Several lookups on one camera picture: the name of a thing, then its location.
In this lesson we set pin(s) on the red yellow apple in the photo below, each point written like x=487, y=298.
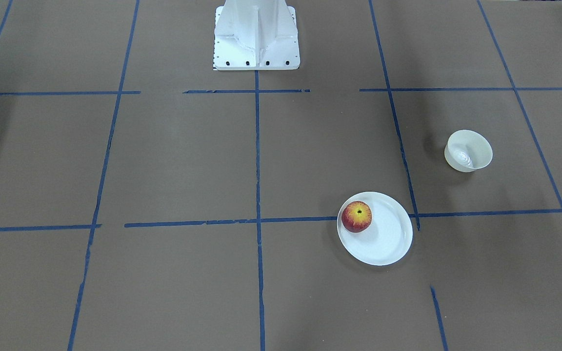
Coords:
x=356, y=216

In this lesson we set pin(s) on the white round plate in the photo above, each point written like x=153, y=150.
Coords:
x=389, y=237

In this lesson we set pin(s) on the white bowl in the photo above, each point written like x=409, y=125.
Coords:
x=467, y=151

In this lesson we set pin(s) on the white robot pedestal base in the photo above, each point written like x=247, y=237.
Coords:
x=256, y=35

